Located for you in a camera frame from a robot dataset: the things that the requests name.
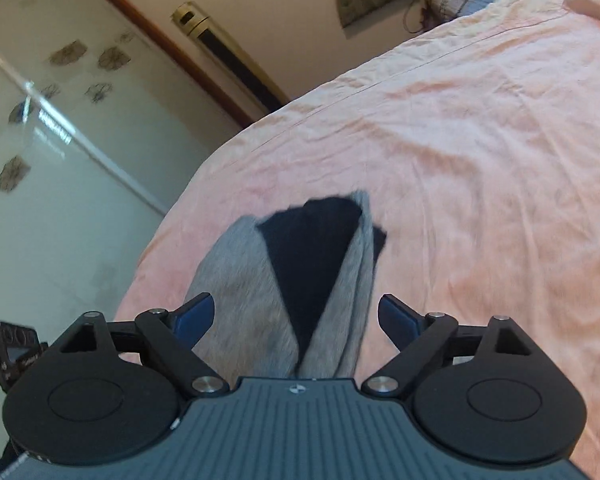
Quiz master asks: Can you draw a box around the brown wooden door frame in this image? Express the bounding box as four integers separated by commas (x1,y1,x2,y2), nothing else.
61,0,259,127

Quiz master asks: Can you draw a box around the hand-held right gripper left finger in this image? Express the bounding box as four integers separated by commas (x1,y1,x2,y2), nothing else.
54,292,229,398

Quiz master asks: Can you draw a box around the black and grey knit sweater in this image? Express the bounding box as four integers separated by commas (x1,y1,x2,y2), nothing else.
184,189,389,379

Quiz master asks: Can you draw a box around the flower-patterned glass wardrobe door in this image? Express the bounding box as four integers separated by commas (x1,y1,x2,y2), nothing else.
0,0,242,341

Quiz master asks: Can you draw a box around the dark cable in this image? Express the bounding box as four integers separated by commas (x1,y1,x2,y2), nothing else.
402,0,432,34

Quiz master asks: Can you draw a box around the pink bed sheet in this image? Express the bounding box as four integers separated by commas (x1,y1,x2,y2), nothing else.
114,0,600,477

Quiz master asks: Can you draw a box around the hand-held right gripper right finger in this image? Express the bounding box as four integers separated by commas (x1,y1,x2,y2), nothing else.
361,293,544,398

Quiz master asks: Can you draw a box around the gold and black tower fan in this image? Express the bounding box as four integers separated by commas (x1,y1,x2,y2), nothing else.
171,2,292,114

